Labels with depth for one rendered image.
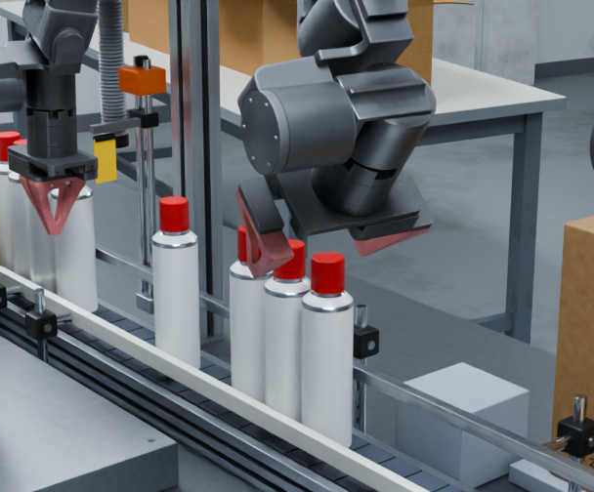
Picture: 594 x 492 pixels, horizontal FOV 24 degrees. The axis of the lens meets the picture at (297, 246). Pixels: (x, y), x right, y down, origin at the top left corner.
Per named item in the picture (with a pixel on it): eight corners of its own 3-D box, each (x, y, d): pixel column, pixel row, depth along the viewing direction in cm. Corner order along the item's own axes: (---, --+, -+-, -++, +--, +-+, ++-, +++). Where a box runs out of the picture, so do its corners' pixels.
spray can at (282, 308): (254, 428, 149) (252, 242, 143) (293, 414, 153) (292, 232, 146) (285, 444, 146) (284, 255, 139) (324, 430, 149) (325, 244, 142)
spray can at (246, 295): (221, 406, 154) (218, 226, 148) (259, 393, 158) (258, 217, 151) (250, 422, 151) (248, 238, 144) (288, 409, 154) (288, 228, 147)
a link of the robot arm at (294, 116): (392, -37, 98) (343, 28, 105) (241, -25, 92) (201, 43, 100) (451, 117, 94) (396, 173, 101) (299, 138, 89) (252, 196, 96)
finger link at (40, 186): (39, 244, 163) (36, 165, 160) (9, 228, 168) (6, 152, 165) (90, 234, 167) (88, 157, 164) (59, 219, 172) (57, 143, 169)
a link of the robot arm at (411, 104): (455, 111, 96) (420, 48, 98) (367, 124, 92) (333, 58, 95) (418, 174, 101) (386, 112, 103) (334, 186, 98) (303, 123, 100)
